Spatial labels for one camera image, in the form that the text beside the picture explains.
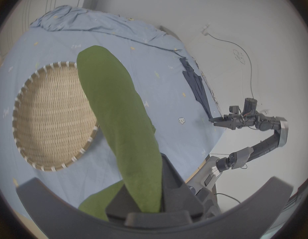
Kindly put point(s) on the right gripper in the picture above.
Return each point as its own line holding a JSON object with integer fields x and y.
{"x": 236, "y": 122}

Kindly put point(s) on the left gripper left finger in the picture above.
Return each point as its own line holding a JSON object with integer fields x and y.
{"x": 119, "y": 203}

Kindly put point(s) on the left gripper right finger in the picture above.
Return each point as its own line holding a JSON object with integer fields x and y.
{"x": 179, "y": 190}

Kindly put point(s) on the green shorts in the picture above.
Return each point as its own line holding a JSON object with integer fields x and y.
{"x": 119, "y": 108}

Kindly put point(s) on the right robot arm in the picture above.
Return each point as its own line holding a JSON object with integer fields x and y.
{"x": 268, "y": 143}

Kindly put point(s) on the dark blue garment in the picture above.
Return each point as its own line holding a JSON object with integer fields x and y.
{"x": 196, "y": 88}

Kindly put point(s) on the round woven basket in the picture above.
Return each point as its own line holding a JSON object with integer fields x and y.
{"x": 51, "y": 123}

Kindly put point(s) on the white wardrobe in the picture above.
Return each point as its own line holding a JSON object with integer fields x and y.
{"x": 32, "y": 4}

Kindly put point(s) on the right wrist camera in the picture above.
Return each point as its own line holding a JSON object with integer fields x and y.
{"x": 234, "y": 109}

